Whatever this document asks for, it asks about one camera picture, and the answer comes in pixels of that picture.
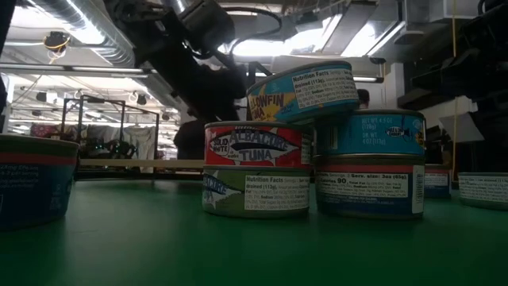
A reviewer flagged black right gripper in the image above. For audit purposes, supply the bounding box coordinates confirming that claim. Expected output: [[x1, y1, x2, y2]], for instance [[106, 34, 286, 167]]
[[410, 43, 508, 100]]

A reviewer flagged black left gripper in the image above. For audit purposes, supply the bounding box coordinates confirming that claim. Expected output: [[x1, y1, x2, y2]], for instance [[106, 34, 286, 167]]
[[174, 65, 248, 122]]

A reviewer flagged red albacore tuna can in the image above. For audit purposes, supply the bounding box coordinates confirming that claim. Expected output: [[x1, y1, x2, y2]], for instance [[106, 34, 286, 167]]
[[203, 120, 314, 171]]

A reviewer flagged blue yellowfin tuna can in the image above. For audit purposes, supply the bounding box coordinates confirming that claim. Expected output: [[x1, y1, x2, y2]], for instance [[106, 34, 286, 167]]
[[245, 60, 360, 124], [313, 109, 426, 157]]

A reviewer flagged navy can with red stripe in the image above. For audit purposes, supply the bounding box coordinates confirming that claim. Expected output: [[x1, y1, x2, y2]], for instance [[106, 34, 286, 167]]
[[423, 163, 452, 199], [0, 133, 79, 231], [313, 153, 425, 220]]

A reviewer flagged person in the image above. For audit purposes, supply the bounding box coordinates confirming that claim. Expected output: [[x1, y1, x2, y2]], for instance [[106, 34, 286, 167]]
[[356, 88, 371, 110], [173, 118, 207, 160]]

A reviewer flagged grey triangular sheet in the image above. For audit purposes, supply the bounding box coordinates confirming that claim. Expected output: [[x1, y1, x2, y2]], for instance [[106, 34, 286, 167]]
[[438, 112, 486, 144]]

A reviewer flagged white hanging cloth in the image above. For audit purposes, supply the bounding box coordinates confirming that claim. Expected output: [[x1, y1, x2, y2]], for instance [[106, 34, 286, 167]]
[[86, 125, 158, 174]]

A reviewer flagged black background machine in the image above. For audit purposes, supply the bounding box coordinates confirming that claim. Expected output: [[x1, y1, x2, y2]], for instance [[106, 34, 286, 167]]
[[91, 138, 138, 160]]

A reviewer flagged long tube light fixture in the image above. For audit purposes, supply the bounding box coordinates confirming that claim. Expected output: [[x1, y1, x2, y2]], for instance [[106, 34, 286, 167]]
[[0, 62, 385, 84]]

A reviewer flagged black background rack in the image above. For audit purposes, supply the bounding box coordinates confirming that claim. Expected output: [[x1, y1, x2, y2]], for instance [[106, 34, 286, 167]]
[[59, 95, 127, 176]]

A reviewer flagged green table mat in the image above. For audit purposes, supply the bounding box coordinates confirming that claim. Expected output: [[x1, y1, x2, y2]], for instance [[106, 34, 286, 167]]
[[0, 178, 508, 286]]

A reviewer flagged black yellow ceiling reel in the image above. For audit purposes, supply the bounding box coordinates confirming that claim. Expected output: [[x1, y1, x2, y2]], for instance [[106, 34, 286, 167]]
[[42, 30, 71, 55]]

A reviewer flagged colourful patchwork quilt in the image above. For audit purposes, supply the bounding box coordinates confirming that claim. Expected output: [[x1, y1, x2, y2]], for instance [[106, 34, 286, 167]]
[[29, 122, 87, 140]]

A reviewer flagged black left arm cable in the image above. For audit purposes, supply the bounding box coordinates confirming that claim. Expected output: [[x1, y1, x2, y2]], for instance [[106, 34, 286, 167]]
[[220, 6, 284, 44]]

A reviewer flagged silver ribbed ceiling duct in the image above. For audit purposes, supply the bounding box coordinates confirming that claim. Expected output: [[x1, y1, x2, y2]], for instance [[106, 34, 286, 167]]
[[27, 0, 138, 68]]

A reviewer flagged grey slanted ceiling duct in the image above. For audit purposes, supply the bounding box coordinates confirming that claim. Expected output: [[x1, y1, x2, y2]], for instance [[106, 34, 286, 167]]
[[321, 0, 408, 56]]

